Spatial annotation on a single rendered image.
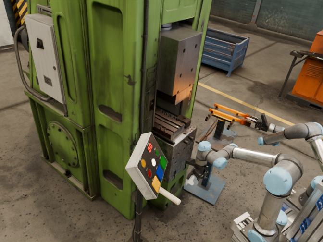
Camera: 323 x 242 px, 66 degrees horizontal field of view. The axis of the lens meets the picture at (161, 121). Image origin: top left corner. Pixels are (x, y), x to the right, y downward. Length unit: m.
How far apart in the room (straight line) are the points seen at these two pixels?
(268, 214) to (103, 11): 1.52
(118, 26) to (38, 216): 1.97
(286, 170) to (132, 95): 1.00
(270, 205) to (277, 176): 0.20
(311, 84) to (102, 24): 4.23
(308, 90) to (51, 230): 4.64
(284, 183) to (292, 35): 8.41
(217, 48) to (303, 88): 1.87
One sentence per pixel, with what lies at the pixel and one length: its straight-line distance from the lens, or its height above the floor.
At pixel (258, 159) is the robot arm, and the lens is 1.47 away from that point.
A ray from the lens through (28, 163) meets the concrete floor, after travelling 3.39.
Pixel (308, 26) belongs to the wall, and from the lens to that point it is 9.34.
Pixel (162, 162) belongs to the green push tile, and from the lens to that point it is 1.74.
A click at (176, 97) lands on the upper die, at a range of 1.85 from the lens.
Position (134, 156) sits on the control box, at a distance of 1.55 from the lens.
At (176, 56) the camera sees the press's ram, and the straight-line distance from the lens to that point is 1.68.
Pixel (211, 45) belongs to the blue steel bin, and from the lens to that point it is 5.80.
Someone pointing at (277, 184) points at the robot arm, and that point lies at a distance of 1.27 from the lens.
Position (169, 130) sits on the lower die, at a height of 0.98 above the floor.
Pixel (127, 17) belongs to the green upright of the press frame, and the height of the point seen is 1.90.
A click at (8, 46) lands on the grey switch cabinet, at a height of 0.06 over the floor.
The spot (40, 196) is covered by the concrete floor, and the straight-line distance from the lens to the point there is 3.00.
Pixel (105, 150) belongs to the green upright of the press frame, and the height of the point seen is 0.67.
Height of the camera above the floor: 2.25
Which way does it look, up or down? 35 degrees down
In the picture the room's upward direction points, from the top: 6 degrees clockwise
